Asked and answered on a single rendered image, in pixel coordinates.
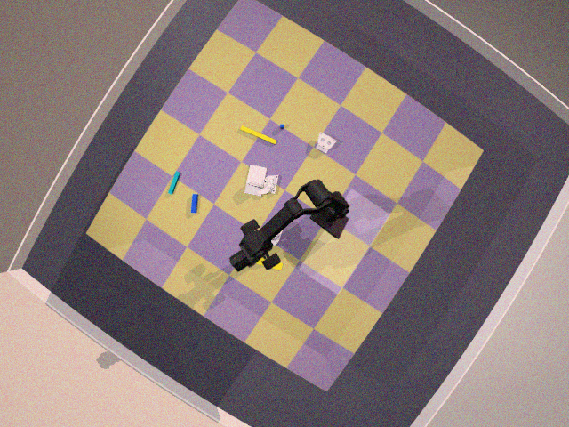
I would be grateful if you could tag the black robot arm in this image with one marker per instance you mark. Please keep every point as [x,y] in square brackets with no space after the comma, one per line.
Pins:
[254,245]

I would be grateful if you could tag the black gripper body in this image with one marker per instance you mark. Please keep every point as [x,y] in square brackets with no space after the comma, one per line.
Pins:
[272,260]

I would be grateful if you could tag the teal rectangular block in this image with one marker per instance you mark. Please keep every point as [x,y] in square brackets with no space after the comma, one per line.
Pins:
[174,182]

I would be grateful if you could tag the blue rectangular block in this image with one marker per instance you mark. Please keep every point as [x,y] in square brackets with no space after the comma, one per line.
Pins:
[194,203]

